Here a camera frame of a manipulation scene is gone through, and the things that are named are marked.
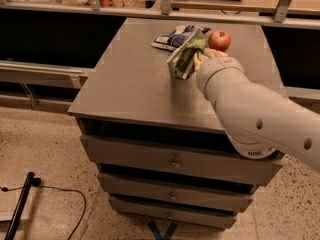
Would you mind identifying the grey metal shelf rail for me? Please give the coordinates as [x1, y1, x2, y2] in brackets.
[0, 0, 320, 30]

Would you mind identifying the grey drawer cabinet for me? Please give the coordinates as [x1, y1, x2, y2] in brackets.
[67, 17, 304, 230]

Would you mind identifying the black cable on floor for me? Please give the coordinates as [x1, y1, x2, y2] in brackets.
[0, 183, 87, 240]

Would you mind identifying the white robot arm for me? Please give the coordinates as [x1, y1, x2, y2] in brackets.
[193, 49, 320, 172]

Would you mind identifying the grey drawer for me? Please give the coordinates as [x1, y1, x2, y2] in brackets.
[80, 135, 282, 186]
[109, 196, 236, 229]
[97, 173, 253, 213]

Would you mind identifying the middle grey drawer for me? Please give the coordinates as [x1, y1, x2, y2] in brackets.
[97, 173, 253, 213]

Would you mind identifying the black pole on floor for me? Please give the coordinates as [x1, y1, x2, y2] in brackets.
[5, 172, 35, 240]

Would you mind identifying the green jalapeno chip bag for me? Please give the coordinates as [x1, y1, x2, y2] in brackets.
[167, 28, 207, 80]

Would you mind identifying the red apple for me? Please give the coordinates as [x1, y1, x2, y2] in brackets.
[208, 30, 231, 52]

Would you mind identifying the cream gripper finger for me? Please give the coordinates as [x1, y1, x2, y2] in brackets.
[204, 48, 228, 58]
[193, 52, 202, 72]

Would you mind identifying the top grey drawer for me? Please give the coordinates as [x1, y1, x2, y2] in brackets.
[80, 135, 282, 186]

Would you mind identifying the blue chip bag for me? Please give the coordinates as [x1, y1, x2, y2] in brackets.
[151, 25, 209, 51]

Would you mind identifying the bottom grey drawer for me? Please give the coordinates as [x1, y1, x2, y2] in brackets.
[109, 196, 236, 229]

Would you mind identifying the grey side shelf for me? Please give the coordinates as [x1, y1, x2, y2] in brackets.
[0, 61, 93, 89]

